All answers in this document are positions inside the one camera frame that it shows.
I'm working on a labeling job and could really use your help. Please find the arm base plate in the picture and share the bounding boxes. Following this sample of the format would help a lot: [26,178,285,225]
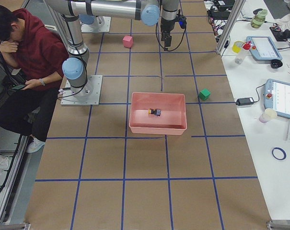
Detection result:
[59,75,103,106]

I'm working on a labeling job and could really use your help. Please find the near teach pendant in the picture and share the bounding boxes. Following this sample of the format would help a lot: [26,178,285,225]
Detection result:
[264,79,290,119]

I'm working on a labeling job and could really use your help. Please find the green glass jar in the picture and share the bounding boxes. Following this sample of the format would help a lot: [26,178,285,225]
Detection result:
[251,9,267,29]

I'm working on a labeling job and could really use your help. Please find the blue tape ring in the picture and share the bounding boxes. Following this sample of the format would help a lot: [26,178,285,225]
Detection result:
[271,147,287,161]

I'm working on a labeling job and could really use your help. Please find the yellow push button switch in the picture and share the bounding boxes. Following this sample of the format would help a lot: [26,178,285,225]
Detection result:
[148,108,162,117]

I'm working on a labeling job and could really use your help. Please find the clear squeeze bottle red cap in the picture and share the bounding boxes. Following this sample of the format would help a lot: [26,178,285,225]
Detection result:
[234,41,252,64]

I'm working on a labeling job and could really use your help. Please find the pink plastic bin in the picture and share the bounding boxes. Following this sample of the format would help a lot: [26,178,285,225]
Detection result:
[129,92,187,135]

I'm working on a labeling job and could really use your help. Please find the white paper cup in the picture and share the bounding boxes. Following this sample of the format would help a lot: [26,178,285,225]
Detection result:
[259,108,278,123]

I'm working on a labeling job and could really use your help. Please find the green cube near bin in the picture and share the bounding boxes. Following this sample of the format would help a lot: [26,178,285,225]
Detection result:
[198,88,211,101]

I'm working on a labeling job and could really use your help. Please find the yellow tape roll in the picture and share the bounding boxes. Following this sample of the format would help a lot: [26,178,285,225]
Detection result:
[232,41,244,54]

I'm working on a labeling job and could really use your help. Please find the person in red hoodie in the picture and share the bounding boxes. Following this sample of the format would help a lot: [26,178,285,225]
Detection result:
[0,5,69,153]

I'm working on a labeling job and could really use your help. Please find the black smartphone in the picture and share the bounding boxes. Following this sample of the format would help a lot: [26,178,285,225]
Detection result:
[11,84,26,91]

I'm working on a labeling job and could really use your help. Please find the teach pendant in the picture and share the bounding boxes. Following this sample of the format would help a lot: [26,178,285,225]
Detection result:
[264,79,290,119]
[246,36,282,61]

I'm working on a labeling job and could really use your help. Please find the black power adapter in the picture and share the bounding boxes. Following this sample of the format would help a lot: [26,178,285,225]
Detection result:
[235,97,255,106]

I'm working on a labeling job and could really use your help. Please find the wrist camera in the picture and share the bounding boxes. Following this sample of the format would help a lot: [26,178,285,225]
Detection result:
[177,15,187,29]

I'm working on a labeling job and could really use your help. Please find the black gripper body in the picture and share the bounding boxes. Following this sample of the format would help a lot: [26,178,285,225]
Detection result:
[161,24,172,47]

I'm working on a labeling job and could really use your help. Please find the black round lens cap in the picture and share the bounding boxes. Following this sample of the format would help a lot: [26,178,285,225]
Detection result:
[270,59,283,69]

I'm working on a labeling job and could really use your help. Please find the aluminium frame post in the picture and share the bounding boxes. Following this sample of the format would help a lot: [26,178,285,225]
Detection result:
[215,0,245,54]

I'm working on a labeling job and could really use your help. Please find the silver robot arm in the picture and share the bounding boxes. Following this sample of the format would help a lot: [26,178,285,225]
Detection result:
[46,0,186,99]

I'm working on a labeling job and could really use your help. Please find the far teach pendant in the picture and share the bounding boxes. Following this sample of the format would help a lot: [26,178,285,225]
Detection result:
[246,36,282,61]

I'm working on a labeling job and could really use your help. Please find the pink cube near person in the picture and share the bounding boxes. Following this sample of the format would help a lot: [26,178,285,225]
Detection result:
[122,35,134,48]

